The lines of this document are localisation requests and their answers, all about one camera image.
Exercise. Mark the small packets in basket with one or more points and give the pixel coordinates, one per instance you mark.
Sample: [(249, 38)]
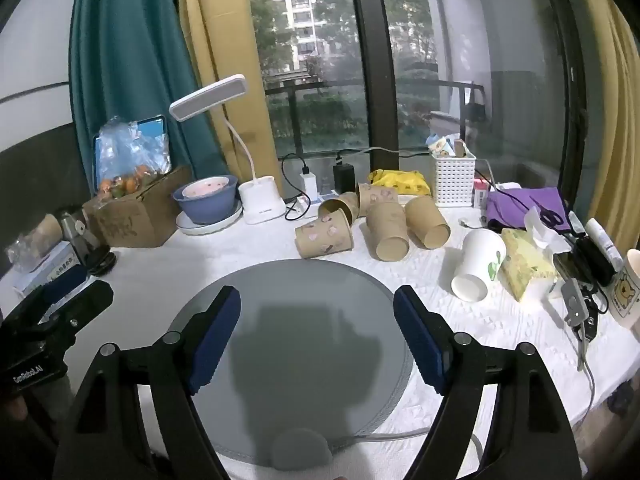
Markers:
[(445, 146)]

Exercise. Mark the white paper cup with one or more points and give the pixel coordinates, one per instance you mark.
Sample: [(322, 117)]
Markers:
[(477, 265)]

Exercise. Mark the yellow plastic bag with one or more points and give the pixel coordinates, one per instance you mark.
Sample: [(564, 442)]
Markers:
[(400, 182)]

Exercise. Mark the white charger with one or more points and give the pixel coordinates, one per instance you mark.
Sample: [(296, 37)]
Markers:
[(308, 180)]

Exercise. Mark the metal clip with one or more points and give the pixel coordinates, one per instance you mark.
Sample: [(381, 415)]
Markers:
[(75, 232)]

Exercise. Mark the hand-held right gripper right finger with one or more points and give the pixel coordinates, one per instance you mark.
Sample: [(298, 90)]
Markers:
[(420, 340)]

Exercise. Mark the brown paper roll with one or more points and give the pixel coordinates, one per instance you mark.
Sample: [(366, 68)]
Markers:
[(42, 230)]

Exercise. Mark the white plate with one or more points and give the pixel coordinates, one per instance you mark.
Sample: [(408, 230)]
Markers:
[(200, 227)]

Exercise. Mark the teal curtain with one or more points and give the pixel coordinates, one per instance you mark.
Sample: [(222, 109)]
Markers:
[(130, 60)]

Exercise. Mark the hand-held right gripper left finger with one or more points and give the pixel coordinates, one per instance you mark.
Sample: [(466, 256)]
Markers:
[(215, 340)]

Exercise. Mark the black scissors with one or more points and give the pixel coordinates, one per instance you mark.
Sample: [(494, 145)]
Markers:
[(552, 217)]

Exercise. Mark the red and white box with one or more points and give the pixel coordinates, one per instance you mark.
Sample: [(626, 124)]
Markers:
[(481, 195)]

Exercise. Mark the white power strip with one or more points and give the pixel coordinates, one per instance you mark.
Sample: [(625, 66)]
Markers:
[(305, 205)]

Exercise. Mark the purple cloth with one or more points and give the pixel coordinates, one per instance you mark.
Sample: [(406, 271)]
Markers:
[(515, 205)]

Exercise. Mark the blue bowl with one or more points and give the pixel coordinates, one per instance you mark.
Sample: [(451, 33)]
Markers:
[(205, 207)]

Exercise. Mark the plastic bag of fruit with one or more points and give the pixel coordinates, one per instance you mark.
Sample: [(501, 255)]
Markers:
[(130, 155)]

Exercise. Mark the white tube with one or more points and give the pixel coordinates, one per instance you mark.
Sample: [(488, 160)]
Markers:
[(602, 242)]

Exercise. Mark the white plastic basket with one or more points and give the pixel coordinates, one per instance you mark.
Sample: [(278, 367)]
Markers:
[(454, 180)]

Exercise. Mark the black pouch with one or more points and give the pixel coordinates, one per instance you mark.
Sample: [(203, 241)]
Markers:
[(587, 262)]

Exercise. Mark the yellow tissue pack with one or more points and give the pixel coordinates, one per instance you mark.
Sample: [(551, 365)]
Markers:
[(525, 262)]

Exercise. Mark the black window frame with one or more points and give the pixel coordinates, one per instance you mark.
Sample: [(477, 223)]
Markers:
[(370, 60)]

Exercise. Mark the yellow curtain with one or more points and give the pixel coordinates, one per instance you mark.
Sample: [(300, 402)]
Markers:
[(220, 50), (610, 85)]

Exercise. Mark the brown printed paper cup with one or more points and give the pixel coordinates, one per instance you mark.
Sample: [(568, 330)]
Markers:
[(377, 195), (322, 235)]

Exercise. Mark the white desk lamp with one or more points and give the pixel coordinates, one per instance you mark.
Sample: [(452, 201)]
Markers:
[(260, 200)]

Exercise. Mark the grey round mat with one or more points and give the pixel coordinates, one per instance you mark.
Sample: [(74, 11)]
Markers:
[(300, 290)]

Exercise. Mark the blue and white box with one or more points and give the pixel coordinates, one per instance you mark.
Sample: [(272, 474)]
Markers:
[(47, 265)]

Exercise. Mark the black charger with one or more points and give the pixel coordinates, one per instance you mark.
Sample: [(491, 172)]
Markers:
[(344, 177)]

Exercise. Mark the black round lid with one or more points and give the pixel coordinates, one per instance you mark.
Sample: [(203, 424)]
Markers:
[(100, 262)]

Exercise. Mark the bear print mug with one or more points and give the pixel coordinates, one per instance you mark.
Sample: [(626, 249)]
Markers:
[(625, 292)]

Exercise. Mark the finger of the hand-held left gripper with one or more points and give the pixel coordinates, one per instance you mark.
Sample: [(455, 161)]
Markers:
[(60, 282), (82, 305)]

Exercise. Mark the cardboard box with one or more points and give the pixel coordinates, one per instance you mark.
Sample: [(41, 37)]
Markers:
[(135, 215)]

